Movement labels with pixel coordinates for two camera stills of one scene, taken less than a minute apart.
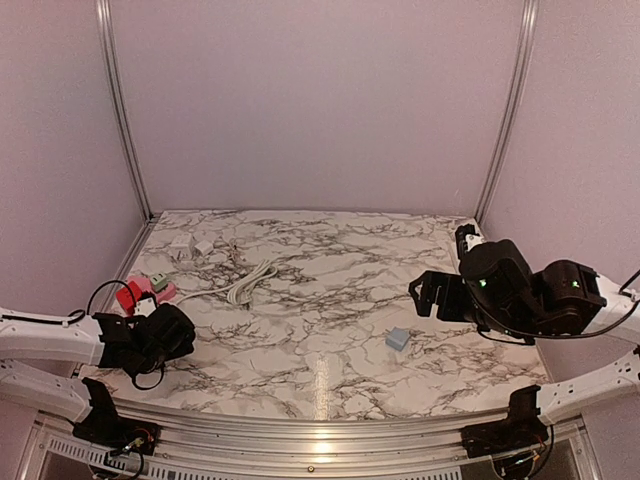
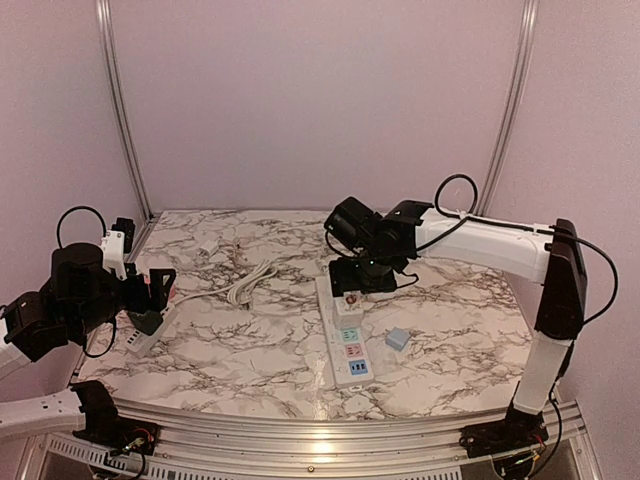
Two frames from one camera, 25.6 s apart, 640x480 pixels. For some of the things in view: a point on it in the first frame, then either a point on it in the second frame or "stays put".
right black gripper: (434, 280) to (343, 280)
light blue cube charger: (398, 338) stays put
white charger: (181, 247) to (350, 304)
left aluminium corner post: (105, 22) stays put
